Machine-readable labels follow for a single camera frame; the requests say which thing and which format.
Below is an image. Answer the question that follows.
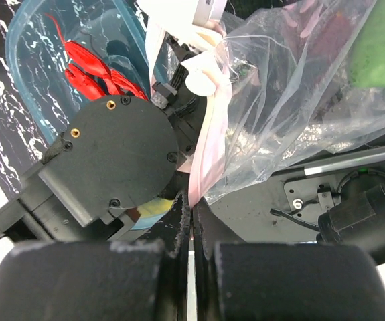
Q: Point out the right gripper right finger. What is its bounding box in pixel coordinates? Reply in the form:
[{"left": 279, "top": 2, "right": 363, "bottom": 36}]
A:
[{"left": 192, "top": 203, "right": 385, "bottom": 320}]

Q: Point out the red fake apple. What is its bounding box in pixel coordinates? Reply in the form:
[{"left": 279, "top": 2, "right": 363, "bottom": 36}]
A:
[{"left": 307, "top": 11, "right": 352, "bottom": 66}]

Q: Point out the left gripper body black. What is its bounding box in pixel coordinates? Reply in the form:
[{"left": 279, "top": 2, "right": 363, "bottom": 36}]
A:
[{"left": 151, "top": 35, "right": 206, "bottom": 173}]

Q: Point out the yellow fake fruit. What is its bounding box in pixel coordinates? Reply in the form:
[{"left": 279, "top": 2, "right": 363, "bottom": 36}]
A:
[{"left": 137, "top": 198, "right": 174, "bottom": 218}]

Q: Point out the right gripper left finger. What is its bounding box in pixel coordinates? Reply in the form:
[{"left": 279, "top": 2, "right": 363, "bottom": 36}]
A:
[{"left": 0, "top": 192, "right": 191, "bottom": 320}]

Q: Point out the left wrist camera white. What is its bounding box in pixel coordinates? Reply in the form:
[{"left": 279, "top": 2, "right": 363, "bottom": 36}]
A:
[{"left": 137, "top": 0, "right": 226, "bottom": 54}]

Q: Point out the clear zip top bag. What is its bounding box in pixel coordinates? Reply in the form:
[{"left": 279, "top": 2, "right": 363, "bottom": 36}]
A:
[{"left": 143, "top": 0, "right": 385, "bottom": 207}]

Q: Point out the blue plastic container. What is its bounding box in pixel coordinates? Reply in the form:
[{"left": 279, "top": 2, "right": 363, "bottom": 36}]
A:
[{"left": 4, "top": 0, "right": 176, "bottom": 231}]

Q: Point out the green fake vegetable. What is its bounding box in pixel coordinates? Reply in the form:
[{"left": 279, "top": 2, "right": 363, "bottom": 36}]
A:
[{"left": 348, "top": 1, "right": 385, "bottom": 88}]

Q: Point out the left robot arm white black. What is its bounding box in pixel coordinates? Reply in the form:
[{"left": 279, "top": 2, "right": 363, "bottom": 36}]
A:
[{"left": 0, "top": 64, "right": 206, "bottom": 243}]

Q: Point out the red fake lobster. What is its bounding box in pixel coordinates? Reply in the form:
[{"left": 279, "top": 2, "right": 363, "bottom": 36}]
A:
[{"left": 46, "top": 14, "right": 149, "bottom": 100}]

